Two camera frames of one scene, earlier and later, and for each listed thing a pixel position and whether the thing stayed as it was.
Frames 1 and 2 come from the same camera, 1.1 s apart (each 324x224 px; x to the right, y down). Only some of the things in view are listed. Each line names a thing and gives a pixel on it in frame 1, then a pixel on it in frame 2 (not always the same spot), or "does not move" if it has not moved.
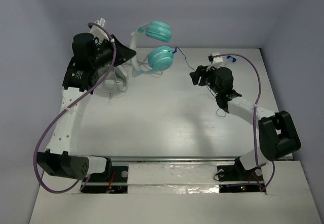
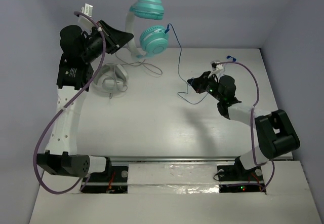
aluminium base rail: x=180 y=158 does not move
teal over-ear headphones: x=160 y=60 to x=153 y=39
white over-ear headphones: x=114 y=82 does not move
